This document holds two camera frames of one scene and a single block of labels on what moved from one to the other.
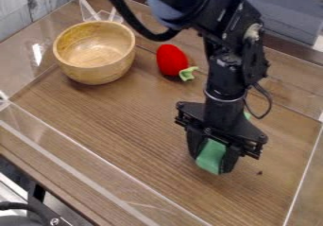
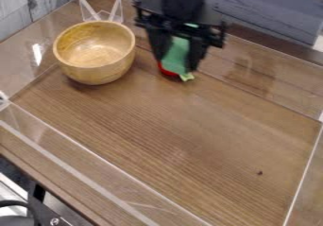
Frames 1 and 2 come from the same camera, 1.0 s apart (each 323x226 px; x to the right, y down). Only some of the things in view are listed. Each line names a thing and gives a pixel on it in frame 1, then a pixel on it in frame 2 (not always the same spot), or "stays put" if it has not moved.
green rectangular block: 212,153 → 173,58
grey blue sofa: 288,9 stays put
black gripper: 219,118 → 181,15
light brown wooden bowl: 94,51 stays put
